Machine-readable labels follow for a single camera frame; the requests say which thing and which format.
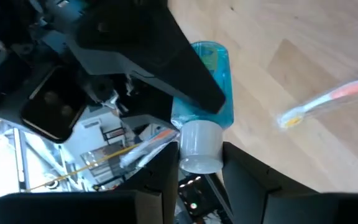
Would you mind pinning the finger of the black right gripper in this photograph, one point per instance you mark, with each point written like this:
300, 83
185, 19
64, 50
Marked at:
154, 40

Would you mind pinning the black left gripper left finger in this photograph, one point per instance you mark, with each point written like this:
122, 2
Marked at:
154, 193

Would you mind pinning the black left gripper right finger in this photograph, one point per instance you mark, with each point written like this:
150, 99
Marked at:
253, 193

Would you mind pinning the blue mouthwash bottle white cap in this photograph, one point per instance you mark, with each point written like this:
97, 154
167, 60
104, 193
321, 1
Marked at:
200, 146

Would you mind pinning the clear acrylic organizer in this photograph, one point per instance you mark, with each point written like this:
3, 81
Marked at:
104, 161

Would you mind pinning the white equipment box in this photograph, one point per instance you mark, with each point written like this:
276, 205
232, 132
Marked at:
92, 124

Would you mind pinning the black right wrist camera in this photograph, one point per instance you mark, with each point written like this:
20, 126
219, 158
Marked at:
53, 105

